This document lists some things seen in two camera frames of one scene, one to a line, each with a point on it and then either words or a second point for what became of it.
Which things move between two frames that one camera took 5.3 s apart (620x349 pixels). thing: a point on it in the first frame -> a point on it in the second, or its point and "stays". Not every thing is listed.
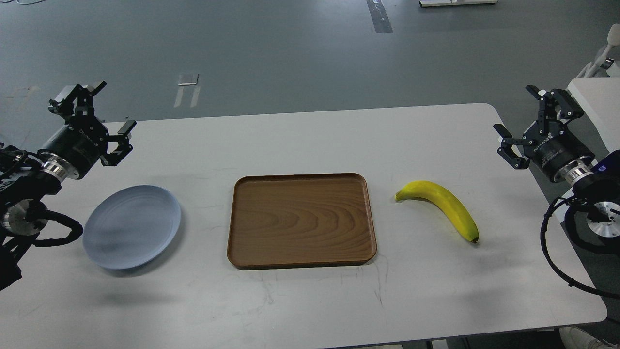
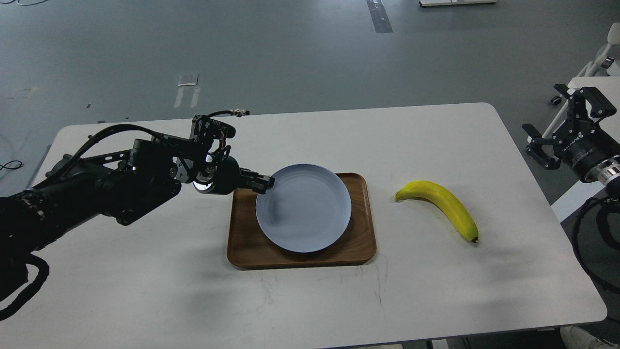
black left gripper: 81,143 -> 222,174
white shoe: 575,338 stays
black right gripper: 550,144 -> 583,145
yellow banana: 445,201 stays
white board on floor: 426,3 stays
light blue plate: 131,227 -> 307,209
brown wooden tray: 300,220 stays
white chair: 612,51 stays
